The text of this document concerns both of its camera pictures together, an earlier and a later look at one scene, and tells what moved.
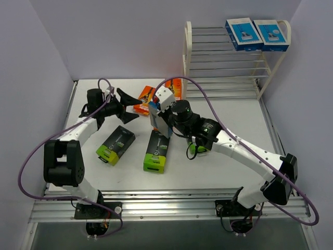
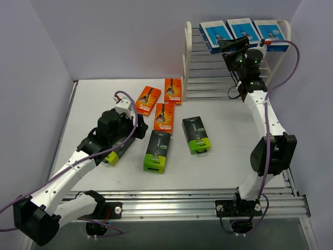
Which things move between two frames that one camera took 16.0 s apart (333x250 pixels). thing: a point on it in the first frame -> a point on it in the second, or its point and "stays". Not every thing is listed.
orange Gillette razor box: [145, 97] stays
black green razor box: [116, 145] stays
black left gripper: [122, 109] -> [139, 126]
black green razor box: [154, 157] stays
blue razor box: [158, 123] -> [212, 32]
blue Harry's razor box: [271, 36] stays
